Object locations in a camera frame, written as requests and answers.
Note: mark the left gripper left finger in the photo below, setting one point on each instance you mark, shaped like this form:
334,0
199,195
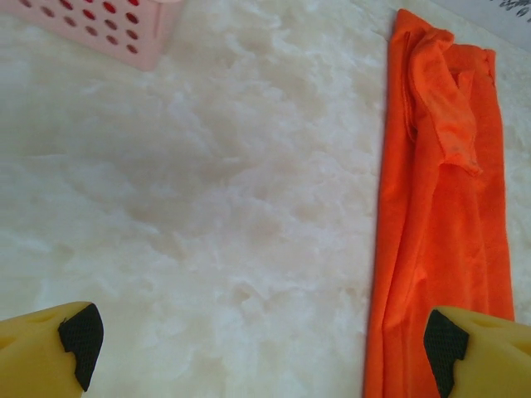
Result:
29,356

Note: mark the orange t-shirt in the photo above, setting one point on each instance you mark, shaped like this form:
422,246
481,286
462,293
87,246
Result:
448,232

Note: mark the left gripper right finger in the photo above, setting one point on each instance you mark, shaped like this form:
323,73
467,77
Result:
493,360

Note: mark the pink plastic basket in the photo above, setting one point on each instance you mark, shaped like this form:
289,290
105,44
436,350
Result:
153,37

